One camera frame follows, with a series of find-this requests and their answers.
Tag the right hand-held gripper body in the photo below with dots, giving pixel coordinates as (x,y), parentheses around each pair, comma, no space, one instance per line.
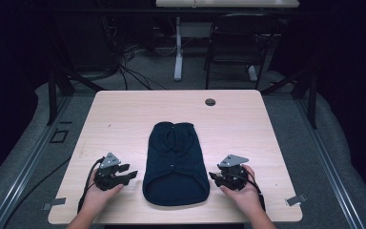
(233,178)

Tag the white desk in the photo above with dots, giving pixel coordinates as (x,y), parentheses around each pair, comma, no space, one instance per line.
(227,3)

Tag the round table grommet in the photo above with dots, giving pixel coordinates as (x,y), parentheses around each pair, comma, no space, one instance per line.
(210,102)

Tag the grey tape strip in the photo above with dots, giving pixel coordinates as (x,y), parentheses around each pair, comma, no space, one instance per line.
(54,203)
(296,200)

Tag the aluminium floor rail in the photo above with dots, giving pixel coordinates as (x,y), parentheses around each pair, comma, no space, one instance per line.
(329,165)
(28,165)

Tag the dark blue pet garment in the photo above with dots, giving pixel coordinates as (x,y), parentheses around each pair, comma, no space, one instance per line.
(175,171)

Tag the black metal stand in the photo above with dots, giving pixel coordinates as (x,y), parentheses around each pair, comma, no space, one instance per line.
(312,98)
(52,95)

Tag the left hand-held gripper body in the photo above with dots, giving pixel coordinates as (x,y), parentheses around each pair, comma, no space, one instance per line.
(107,178)

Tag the person's right hand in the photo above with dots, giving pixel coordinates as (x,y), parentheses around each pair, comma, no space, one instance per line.
(246,198)

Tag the dark cabinet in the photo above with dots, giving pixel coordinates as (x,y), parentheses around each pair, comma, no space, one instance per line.
(89,41)

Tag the person's left hand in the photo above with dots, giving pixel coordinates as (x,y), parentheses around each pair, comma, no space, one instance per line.
(99,198)

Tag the black folding chair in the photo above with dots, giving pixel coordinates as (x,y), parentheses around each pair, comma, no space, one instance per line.
(239,47)

